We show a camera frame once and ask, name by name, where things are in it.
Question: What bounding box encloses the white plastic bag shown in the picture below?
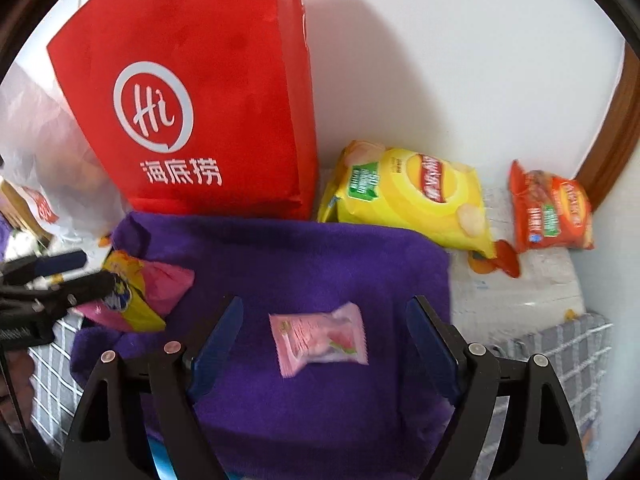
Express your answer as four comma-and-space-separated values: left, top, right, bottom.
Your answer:
0, 57, 128, 246

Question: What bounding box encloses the orange chip bag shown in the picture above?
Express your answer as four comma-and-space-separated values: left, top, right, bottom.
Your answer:
509, 159, 596, 253

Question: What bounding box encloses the pink candy packet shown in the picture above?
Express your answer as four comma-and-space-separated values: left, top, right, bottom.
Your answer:
269, 302, 369, 378

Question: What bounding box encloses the red paper bag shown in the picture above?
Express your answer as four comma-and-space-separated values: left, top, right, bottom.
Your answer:
46, 0, 321, 221

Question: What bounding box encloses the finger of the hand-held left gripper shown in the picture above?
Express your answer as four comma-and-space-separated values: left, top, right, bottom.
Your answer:
0, 271, 117, 318
0, 252, 87, 283

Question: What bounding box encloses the purple towel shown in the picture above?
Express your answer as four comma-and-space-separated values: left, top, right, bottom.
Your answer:
70, 211, 453, 480

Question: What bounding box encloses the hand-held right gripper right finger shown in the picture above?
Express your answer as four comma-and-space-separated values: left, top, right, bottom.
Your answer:
405, 295, 588, 480

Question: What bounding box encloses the yellow and pink snack packet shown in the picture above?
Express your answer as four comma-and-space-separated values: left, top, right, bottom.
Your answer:
75, 250, 196, 333

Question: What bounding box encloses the yellow chip bag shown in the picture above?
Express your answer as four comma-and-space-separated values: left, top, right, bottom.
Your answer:
317, 140, 498, 260

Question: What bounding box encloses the white quilted pad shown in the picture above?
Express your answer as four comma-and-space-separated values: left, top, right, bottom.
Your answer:
317, 170, 588, 341

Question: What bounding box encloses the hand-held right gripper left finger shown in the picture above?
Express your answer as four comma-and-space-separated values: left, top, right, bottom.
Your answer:
59, 295, 246, 480

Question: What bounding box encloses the small red packet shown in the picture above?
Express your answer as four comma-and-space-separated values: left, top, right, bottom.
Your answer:
467, 240, 522, 279

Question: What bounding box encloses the wooden frame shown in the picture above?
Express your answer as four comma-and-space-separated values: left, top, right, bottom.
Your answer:
575, 37, 640, 198

